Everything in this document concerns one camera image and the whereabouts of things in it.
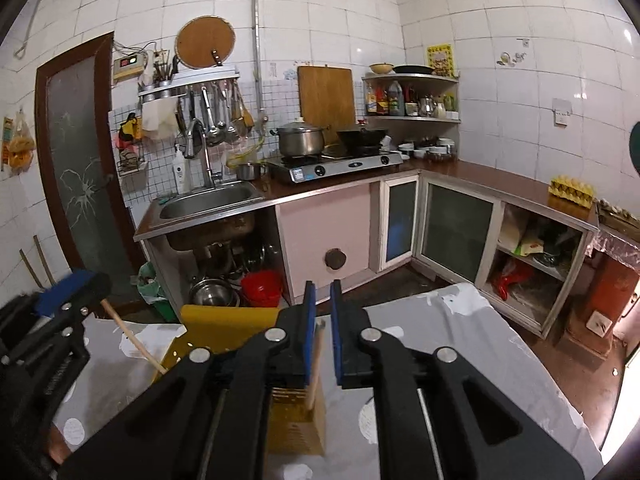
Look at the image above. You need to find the lace covered side table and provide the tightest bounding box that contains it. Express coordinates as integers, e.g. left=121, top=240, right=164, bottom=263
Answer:
left=587, top=200, right=640, bottom=271

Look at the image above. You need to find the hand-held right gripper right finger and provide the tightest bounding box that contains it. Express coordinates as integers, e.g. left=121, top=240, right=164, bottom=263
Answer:
left=330, top=279, right=587, bottom=480

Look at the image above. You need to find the round wooden cutting board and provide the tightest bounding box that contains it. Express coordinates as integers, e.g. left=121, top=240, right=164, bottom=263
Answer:
left=175, top=16, right=237, bottom=70

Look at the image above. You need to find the cluster of small bowls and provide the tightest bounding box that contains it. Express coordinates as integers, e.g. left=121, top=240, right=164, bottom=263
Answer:
left=398, top=135, right=458, bottom=162

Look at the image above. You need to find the beige box with red display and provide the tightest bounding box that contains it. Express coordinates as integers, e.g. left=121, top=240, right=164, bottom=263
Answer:
left=112, top=52, right=148, bottom=81

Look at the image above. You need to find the kitchen counter cabinet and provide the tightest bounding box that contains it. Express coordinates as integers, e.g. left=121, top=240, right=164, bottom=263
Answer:
left=134, top=157, right=601, bottom=338

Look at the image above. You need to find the thin wooden stick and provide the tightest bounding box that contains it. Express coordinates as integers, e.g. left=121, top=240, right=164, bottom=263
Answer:
left=19, top=249, right=38, bottom=288
left=32, top=235, right=56, bottom=286

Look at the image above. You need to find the steel corner shelf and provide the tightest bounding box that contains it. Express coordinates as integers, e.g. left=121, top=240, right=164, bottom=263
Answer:
left=361, top=72, right=462, bottom=125

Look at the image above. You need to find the green round wall plate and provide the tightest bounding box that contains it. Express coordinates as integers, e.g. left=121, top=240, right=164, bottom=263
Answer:
left=627, top=120, right=640, bottom=178

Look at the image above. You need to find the red plastic bucket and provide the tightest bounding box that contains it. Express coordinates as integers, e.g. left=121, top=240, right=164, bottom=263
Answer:
left=241, top=269, right=285, bottom=308

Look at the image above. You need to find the steel sink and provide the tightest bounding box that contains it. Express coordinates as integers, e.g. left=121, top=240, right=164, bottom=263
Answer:
left=157, top=180, right=265, bottom=223

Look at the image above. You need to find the white soap bottle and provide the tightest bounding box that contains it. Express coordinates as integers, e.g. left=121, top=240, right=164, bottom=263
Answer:
left=172, top=144, right=188, bottom=195

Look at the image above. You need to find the yellow perforated utensil basket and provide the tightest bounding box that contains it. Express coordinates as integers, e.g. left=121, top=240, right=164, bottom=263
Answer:
left=150, top=304, right=327, bottom=456

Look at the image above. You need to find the black wok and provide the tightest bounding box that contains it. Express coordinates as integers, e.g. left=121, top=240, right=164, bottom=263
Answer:
left=336, top=127, right=388, bottom=153

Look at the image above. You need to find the brown framed glass door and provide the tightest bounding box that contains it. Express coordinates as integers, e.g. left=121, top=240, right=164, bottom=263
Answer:
left=34, top=32, right=151, bottom=306

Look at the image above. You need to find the steel kitchen faucet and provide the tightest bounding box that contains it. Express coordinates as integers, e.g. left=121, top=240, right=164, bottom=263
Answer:
left=184, top=119, right=223, bottom=190

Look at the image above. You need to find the steel wall utensil rack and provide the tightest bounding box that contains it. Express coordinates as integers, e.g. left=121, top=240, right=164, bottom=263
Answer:
left=137, top=67, right=241, bottom=103

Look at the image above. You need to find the grey wall pipe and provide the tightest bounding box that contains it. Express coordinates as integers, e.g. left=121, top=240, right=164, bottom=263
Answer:
left=250, top=0, right=263, bottom=126

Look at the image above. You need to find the orange hanging bag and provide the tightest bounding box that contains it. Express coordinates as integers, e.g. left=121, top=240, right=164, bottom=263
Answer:
left=5, top=110, right=37, bottom=171

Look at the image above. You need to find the white hanging cloth bag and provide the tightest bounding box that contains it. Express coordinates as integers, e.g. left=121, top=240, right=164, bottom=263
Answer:
left=141, top=97, right=180, bottom=141

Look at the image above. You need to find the yellow egg carton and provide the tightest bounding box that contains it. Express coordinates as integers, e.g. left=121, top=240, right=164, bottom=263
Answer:
left=548, top=175, right=597, bottom=207

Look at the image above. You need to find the red plastic bag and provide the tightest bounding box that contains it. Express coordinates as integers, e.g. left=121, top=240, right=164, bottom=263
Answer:
left=490, top=262, right=533, bottom=301

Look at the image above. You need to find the steel gas stove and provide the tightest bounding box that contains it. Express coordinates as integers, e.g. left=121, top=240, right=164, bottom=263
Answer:
left=267, top=149, right=405, bottom=185

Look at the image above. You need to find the dark-tipped wooden chopstick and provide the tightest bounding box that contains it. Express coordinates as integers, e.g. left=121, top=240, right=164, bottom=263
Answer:
left=99, top=299, right=169, bottom=375

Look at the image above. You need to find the wall decal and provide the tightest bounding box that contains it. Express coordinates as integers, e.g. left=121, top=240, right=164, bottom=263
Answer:
left=496, top=37, right=531, bottom=67

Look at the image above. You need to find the green trash bag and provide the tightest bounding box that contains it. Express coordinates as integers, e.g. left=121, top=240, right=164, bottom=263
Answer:
left=137, top=261, right=178, bottom=321

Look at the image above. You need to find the grey white-patched tablecloth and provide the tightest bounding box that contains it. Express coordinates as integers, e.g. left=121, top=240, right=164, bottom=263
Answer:
left=50, top=282, right=603, bottom=480

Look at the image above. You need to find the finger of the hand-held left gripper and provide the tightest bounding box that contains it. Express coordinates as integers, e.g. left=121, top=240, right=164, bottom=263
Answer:
left=0, top=272, right=114, bottom=367
left=0, top=332, right=92, bottom=461

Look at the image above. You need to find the yellow gas hose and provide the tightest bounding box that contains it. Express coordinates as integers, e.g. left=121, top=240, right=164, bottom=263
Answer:
left=226, top=115, right=266, bottom=168

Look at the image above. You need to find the row of condiment bottles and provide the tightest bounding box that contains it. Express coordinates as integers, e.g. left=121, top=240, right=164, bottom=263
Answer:
left=365, top=80, right=458, bottom=117

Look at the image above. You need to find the small steel cup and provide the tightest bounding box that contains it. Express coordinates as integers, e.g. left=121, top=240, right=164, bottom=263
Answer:
left=235, top=161, right=268, bottom=182

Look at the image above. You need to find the long pale wooden chopstick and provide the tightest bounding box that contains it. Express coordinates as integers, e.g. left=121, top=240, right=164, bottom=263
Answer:
left=305, top=322, right=327, bottom=411

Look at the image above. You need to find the yellow black hanging scrubber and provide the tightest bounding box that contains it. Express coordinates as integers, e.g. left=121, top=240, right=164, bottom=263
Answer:
left=117, top=112, right=144, bottom=143

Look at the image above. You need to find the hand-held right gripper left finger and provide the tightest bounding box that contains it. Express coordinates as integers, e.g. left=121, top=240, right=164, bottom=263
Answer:
left=56, top=281, right=318, bottom=480

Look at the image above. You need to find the pile of steel basins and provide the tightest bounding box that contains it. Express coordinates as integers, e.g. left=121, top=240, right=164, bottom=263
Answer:
left=189, top=242, right=281, bottom=307

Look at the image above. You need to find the wire wall basket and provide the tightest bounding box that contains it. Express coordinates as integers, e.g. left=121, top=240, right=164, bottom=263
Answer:
left=116, top=145, right=149, bottom=177

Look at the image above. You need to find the row of hanging steel ladles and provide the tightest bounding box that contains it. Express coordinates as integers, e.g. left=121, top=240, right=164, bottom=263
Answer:
left=175, top=82, right=256, bottom=148

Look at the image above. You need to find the steel pot with lid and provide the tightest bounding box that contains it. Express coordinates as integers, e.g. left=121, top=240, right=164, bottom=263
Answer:
left=272, top=117, right=328, bottom=157

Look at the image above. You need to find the rectangular wooden cutting board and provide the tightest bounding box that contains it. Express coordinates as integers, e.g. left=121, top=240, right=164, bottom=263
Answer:
left=297, top=65, right=357, bottom=133

